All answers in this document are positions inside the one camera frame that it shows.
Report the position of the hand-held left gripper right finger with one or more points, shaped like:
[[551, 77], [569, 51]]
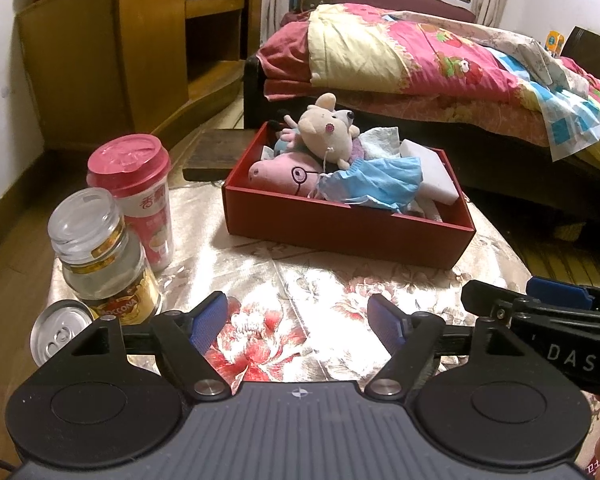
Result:
[[387, 325]]

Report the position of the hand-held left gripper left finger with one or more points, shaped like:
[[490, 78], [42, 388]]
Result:
[[207, 320]]

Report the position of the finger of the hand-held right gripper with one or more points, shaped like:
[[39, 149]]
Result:
[[560, 290], [485, 297]]

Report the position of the red rectangular box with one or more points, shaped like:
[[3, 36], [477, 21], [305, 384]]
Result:
[[340, 232]]

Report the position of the white sponge block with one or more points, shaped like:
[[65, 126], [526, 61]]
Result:
[[437, 170]]

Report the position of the blue plastic packet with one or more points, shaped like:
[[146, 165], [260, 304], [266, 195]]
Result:
[[375, 180]]

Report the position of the pink pig plush toy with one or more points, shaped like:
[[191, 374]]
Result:
[[275, 170]]

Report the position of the beige mouse plush toy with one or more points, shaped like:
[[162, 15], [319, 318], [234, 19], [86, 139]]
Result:
[[320, 130]]

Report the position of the glass jar with gold label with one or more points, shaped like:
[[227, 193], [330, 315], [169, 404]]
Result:
[[105, 270]]

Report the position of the red packet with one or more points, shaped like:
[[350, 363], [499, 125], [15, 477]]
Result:
[[595, 467]]

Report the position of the pink lidded drink cup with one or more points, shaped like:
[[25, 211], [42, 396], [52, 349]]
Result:
[[140, 210]]

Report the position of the yellow drink can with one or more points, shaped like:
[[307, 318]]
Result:
[[60, 330]]

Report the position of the dark wooden stool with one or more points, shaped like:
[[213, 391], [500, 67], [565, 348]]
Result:
[[215, 155]]

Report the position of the white blue patterned sheet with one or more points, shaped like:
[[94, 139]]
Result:
[[570, 120]]

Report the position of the dark wooden headboard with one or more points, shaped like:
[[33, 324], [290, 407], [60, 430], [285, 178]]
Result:
[[595, 55]]

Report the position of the yellow box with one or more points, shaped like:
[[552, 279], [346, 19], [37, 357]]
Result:
[[555, 44]]

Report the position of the wooden cabinet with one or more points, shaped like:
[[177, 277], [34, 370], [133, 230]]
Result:
[[80, 60]]

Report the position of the dark bed frame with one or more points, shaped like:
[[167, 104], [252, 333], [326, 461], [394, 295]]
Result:
[[505, 175]]

